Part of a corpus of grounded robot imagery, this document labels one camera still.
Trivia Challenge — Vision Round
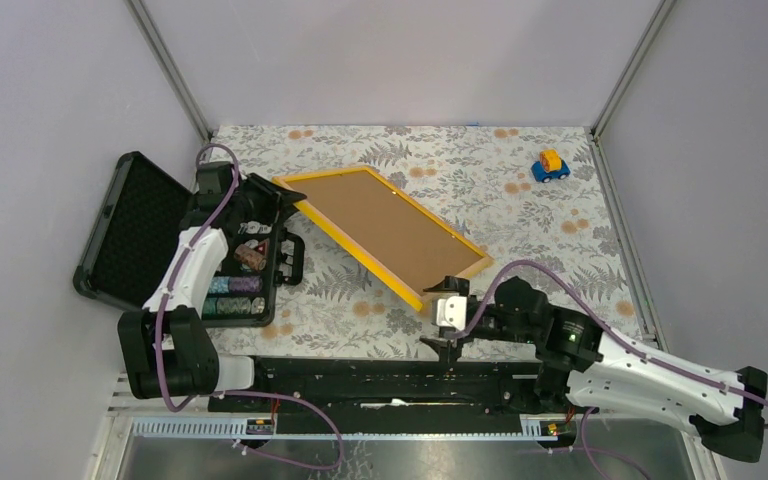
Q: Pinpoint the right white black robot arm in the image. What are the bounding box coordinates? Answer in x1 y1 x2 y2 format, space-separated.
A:
424 276 768 463

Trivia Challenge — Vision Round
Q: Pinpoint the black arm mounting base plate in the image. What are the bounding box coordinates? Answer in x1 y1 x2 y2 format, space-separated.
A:
142 354 601 437

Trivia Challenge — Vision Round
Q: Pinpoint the yellow wooden picture frame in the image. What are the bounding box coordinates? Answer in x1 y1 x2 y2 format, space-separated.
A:
272 164 496 313

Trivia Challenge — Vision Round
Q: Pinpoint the yellow blue toy car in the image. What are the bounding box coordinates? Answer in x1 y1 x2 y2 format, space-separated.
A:
531 149 571 183

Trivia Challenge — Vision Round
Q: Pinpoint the aluminium rail front frame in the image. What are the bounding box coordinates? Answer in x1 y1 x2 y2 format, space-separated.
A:
88 384 727 479

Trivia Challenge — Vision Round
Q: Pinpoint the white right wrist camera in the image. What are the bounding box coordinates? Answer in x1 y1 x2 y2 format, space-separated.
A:
431 295 468 331

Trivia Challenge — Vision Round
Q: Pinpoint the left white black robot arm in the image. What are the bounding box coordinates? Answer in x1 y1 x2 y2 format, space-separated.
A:
117 163 306 412

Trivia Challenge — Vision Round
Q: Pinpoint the right aluminium corner post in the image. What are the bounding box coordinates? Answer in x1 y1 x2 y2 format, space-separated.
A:
590 0 678 142

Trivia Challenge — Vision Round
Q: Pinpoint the aluminium corner post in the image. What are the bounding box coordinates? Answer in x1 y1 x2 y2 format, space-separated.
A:
590 0 678 142
124 0 213 143

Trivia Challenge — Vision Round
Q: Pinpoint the left aluminium corner post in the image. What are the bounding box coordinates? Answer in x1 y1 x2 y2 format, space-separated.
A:
124 0 213 143

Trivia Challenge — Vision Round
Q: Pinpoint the brown cardboard backing board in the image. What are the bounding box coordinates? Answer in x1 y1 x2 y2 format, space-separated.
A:
291 170 485 299

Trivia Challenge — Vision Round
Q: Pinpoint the black poker chip case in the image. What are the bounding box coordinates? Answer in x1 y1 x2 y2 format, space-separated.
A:
72 151 305 327

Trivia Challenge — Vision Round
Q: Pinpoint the floral patterned table mat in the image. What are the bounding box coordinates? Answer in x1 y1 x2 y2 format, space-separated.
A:
209 125 643 360

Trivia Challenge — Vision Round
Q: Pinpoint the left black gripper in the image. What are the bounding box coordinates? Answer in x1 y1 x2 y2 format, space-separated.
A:
227 171 305 226

